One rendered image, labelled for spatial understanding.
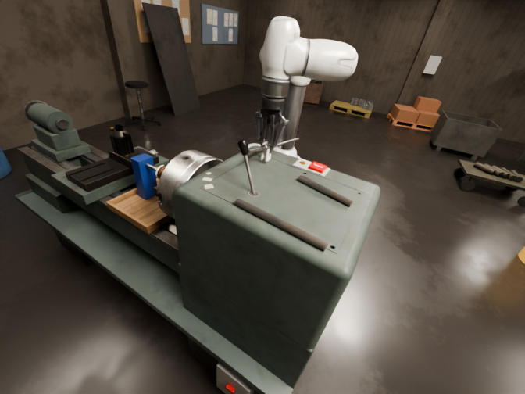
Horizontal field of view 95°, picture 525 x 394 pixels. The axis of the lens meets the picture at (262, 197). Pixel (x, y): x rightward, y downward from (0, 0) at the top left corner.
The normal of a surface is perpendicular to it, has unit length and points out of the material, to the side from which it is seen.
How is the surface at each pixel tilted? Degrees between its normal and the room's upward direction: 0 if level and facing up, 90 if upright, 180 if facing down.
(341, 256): 0
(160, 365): 0
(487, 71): 90
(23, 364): 0
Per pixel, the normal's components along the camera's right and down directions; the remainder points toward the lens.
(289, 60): 0.09, 0.61
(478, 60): -0.40, 0.49
